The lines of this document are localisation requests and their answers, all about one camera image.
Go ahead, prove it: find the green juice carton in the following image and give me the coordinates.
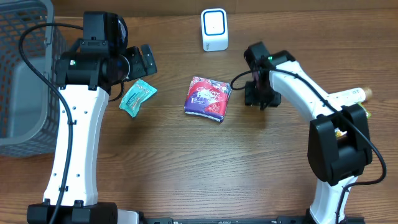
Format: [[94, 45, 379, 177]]
[[340, 103, 370, 139]]

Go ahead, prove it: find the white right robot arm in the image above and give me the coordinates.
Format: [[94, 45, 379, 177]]
[[244, 42, 373, 223]]

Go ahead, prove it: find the teal wet wipes pack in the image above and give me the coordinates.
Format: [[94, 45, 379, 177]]
[[119, 79, 157, 118]]

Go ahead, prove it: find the white tube gold cap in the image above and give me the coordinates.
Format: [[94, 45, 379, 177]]
[[328, 87, 373, 106]]

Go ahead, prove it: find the white barcode scanner box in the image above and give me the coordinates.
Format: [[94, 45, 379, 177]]
[[200, 8, 229, 52]]

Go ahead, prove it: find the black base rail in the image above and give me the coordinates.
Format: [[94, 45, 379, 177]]
[[136, 216, 366, 224]]

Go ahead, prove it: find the red purple pad pack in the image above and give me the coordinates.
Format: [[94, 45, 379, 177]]
[[184, 77, 232, 123]]

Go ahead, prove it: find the grey plastic mesh basket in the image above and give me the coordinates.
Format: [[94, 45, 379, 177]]
[[1, 0, 59, 157]]

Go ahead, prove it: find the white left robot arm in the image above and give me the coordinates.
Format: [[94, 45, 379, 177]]
[[27, 12, 157, 224]]

